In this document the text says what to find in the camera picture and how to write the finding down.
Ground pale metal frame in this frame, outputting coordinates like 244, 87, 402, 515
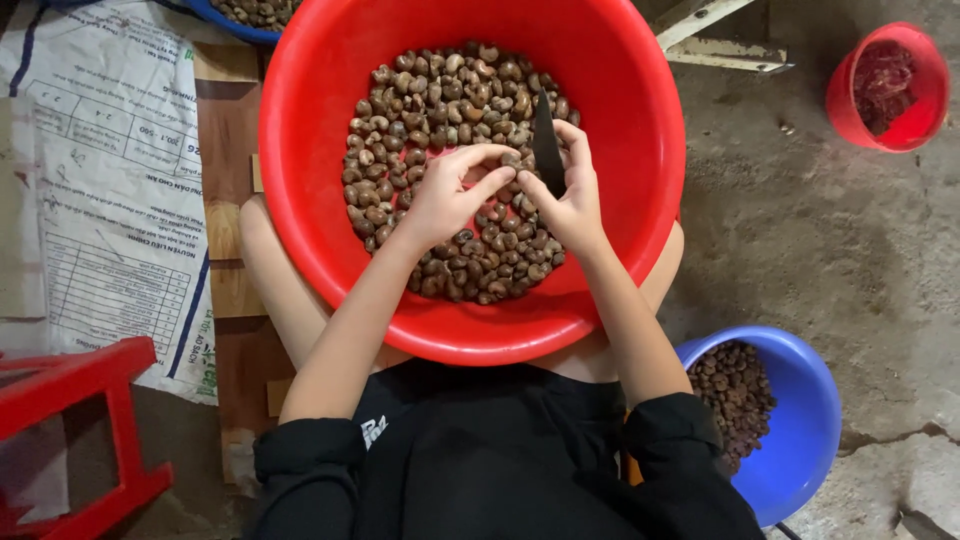
648, 0, 797, 75

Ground brown cashews in bowl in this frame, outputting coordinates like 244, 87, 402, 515
210, 0, 303, 33

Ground person's right hand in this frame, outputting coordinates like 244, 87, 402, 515
517, 119, 609, 257

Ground brown wooden board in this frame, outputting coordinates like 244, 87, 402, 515
192, 42, 298, 487

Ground dark small knife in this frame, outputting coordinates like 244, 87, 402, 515
531, 87, 569, 201

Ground heap of dark cashews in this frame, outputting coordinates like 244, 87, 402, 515
686, 339, 779, 475

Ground person's left leg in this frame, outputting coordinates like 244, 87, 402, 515
238, 193, 412, 376

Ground pile of raw cashews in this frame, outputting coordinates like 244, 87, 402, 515
341, 41, 582, 306

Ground large red plastic basin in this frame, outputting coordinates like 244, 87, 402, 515
258, 0, 688, 368

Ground person's left hand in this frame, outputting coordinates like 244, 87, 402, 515
403, 143, 521, 250

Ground orange plastic seat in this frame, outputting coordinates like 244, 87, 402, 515
624, 408, 646, 487

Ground person's black shirt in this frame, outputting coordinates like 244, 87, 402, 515
249, 357, 768, 540

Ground wide blue plastic basin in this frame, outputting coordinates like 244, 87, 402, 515
673, 324, 843, 529

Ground white printed woven sack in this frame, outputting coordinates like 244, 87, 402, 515
0, 0, 220, 407

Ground blue plastic bowl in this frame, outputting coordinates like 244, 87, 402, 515
185, 0, 303, 46

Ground reddish cashew shell scraps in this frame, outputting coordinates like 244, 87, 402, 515
852, 40, 919, 138

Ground small red plastic bucket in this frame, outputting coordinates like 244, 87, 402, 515
825, 21, 952, 155

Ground red plastic stool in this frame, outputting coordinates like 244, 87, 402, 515
0, 335, 176, 540

